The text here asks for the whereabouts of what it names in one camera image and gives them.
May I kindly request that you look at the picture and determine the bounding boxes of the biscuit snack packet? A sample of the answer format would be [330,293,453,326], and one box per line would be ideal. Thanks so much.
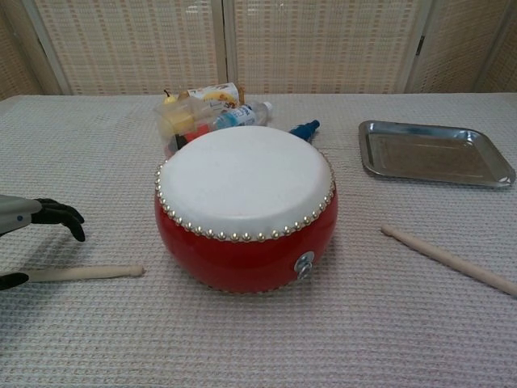
[186,82,246,107]

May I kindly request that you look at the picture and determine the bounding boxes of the clear plastic box red contents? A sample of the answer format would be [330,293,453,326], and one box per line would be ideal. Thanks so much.
[155,99,215,158]

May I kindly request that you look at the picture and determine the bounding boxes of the woven folding screen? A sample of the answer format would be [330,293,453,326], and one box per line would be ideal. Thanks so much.
[0,0,517,102]

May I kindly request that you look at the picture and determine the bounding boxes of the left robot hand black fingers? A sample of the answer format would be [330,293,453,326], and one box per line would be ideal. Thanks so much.
[0,192,86,290]

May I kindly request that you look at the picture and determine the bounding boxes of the clear water bottle blue label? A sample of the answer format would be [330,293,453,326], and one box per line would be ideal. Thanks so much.
[213,101,274,131]

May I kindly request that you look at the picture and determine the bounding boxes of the red drum white skin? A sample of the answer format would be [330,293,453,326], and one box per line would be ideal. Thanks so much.
[153,124,339,294]

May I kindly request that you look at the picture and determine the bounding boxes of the rectangular metal tray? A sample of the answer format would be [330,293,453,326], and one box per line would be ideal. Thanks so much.
[358,120,517,191]

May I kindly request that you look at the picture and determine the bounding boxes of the small blue bottle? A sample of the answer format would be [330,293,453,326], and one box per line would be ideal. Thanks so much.
[288,119,322,143]

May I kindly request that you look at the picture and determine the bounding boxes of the wooden drumstick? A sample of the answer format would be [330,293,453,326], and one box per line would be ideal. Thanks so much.
[380,225,517,298]
[27,264,145,283]

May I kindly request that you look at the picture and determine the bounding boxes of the white woven tablecloth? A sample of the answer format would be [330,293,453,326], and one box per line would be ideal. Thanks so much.
[0,93,517,388]

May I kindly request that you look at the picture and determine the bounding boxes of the yellow toy pear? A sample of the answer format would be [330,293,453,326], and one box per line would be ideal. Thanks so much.
[160,88,195,137]

